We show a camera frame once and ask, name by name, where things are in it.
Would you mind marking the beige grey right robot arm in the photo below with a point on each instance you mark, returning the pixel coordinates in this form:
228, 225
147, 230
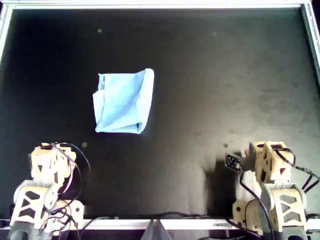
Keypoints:
298, 192

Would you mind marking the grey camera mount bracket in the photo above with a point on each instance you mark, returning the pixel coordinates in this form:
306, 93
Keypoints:
247, 165

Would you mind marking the beige grey left robot arm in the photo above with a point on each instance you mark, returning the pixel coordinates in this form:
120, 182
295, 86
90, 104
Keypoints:
30, 186

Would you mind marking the aluminium table frame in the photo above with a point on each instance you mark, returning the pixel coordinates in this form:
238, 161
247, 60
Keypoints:
150, 6

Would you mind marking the light blue cloth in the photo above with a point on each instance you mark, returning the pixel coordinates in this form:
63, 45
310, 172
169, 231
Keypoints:
122, 105

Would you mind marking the grey camera stand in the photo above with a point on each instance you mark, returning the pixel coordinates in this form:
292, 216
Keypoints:
156, 232

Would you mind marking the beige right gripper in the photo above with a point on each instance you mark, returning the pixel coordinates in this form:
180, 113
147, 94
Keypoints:
272, 165

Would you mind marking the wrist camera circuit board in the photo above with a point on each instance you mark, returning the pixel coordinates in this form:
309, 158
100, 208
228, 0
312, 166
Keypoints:
232, 162

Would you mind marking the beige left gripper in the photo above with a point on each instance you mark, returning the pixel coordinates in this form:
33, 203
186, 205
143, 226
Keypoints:
50, 162

